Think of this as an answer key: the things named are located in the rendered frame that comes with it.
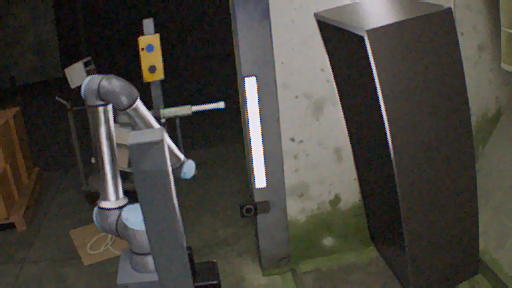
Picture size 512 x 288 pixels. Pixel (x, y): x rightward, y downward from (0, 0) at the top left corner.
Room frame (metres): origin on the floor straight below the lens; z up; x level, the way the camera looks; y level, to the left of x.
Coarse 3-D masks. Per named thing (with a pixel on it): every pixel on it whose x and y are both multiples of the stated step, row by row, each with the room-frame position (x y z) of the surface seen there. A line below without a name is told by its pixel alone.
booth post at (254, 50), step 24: (240, 0) 2.55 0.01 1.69; (264, 0) 2.56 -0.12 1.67; (240, 24) 2.55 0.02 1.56; (264, 24) 2.56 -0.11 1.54; (240, 48) 2.54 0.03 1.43; (264, 48) 2.56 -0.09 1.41; (240, 72) 2.56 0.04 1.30; (264, 72) 2.56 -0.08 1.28; (240, 96) 2.72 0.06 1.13; (264, 96) 2.56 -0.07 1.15; (264, 120) 2.55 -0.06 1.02; (264, 144) 2.55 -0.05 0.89; (264, 192) 2.55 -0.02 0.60; (264, 216) 2.55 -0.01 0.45; (264, 240) 2.55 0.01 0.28; (288, 240) 2.57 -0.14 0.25; (264, 264) 2.55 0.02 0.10; (288, 264) 2.56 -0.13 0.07
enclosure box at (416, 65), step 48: (384, 0) 1.94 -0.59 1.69; (336, 48) 2.08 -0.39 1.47; (384, 48) 1.48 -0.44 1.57; (432, 48) 1.51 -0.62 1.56; (384, 96) 1.48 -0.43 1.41; (432, 96) 1.51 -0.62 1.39; (384, 144) 2.11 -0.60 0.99; (432, 144) 1.51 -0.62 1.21; (384, 192) 2.11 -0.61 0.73; (432, 192) 1.51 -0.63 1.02; (384, 240) 2.07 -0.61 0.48; (432, 240) 1.52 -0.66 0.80
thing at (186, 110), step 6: (222, 102) 2.57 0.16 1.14; (174, 108) 2.55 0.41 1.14; (180, 108) 2.54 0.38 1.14; (186, 108) 2.54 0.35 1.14; (192, 108) 2.55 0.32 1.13; (198, 108) 2.55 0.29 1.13; (204, 108) 2.56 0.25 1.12; (210, 108) 2.57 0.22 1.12; (150, 114) 2.51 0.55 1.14; (162, 114) 2.52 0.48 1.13; (168, 114) 2.52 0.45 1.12; (174, 114) 2.53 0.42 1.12; (180, 114) 2.53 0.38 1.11; (186, 114) 2.54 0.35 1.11
